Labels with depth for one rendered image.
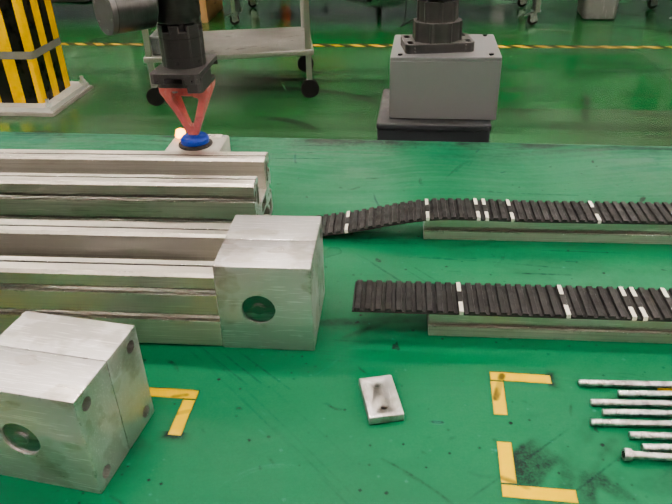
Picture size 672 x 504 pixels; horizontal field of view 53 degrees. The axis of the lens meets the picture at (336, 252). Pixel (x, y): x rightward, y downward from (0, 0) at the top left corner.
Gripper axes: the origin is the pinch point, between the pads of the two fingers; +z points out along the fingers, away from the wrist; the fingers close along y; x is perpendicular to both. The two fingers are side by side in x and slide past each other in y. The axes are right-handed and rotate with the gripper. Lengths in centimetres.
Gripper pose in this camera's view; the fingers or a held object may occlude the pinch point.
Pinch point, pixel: (193, 128)
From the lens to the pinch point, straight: 97.5
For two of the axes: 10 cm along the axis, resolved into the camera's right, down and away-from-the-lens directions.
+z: 0.2, 8.6, 5.1
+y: -0.9, 5.1, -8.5
